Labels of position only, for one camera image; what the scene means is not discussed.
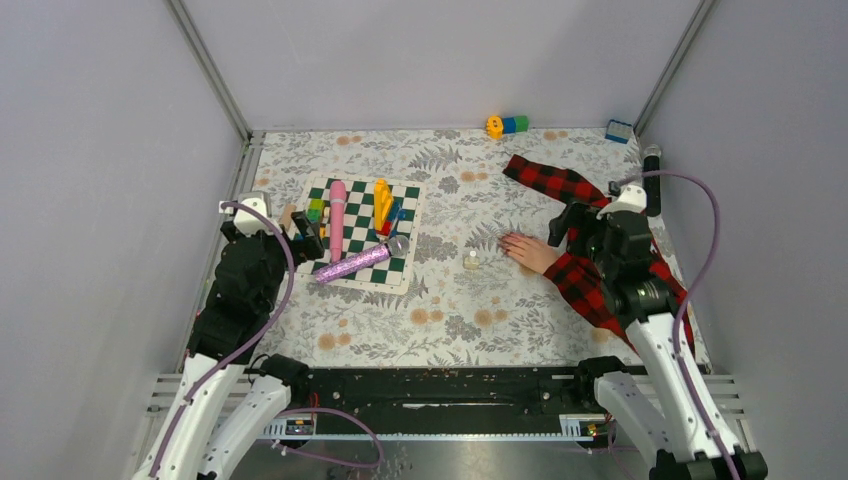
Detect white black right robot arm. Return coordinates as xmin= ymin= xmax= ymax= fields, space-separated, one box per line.
xmin=549 ymin=202 xmax=768 ymax=479

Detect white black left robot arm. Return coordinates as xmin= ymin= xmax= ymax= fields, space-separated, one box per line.
xmin=133 ymin=212 xmax=324 ymax=479

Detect stacked colourful toy bricks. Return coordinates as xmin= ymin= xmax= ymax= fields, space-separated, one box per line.
xmin=306 ymin=199 xmax=329 ymax=239

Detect wooden block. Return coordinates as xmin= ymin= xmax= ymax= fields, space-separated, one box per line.
xmin=278 ymin=204 xmax=297 ymax=232

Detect red black plaid sleeve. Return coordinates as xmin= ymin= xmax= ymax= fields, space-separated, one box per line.
xmin=502 ymin=154 xmax=697 ymax=352

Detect pink cylindrical toy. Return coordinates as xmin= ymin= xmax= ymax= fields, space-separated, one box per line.
xmin=329 ymin=180 xmax=347 ymax=263

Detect green white checkered board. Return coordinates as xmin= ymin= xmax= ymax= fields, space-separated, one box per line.
xmin=298 ymin=171 xmax=427 ymax=295

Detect mannequin hand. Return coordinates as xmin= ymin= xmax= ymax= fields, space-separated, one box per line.
xmin=499 ymin=232 xmax=560 ymax=274

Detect yellow toy block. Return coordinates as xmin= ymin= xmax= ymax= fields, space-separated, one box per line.
xmin=373 ymin=179 xmax=394 ymax=231

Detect purple nail polish bottle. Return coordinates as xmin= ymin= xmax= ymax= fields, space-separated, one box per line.
xmin=313 ymin=235 xmax=410 ymax=284

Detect blue red toy bricks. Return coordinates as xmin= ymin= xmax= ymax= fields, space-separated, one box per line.
xmin=376 ymin=197 xmax=403 ymax=238

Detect black power strip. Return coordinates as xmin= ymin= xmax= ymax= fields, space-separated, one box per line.
xmin=642 ymin=144 xmax=662 ymax=217

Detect blue white toy brick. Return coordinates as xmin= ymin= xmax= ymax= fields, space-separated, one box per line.
xmin=604 ymin=119 xmax=633 ymax=144

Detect floral patterned table mat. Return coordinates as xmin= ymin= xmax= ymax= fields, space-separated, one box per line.
xmin=254 ymin=128 xmax=641 ymax=367

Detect yellow blue green toy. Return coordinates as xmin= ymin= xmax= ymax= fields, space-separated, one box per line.
xmin=485 ymin=115 xmax=529 ymax=139

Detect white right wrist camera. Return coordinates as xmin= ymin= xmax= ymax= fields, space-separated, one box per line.
xmin=596 ymin=184 xmax=647 ymax=220

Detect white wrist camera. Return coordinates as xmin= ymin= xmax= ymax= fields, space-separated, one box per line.
xmin=596 ymin=184 xmax=647 ymax=220
xmin=218 ymin=191 xmax=272 ymax=237

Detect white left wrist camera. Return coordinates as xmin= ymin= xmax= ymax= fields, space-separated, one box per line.
xmin=218 ymin=191 xmax=272 ymax=237

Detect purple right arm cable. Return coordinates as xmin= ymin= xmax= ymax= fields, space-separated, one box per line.
xmin=612 ymin=170 xmax=743 ymax=480

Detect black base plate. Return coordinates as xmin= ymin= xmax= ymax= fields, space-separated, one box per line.
xmin=290 ymin=367 xmax=611 ymax=439

